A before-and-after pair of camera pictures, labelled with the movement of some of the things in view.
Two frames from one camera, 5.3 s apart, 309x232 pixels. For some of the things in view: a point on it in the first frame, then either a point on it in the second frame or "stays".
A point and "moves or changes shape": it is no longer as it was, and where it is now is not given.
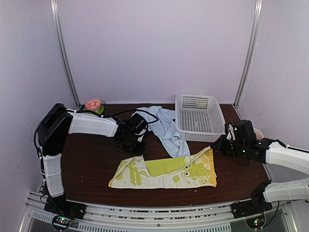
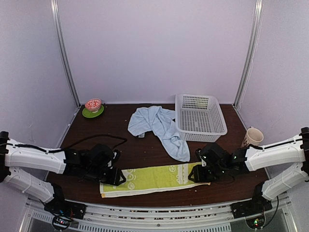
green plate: [99, 111] stays
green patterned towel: [198, 169] moves or changes shape
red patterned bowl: [93, 104] stays
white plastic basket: [199, 118] stays
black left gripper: [139, 152] -> [118, 172]
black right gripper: [219, 147] -> [195, 170]
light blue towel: [161, 122] stays
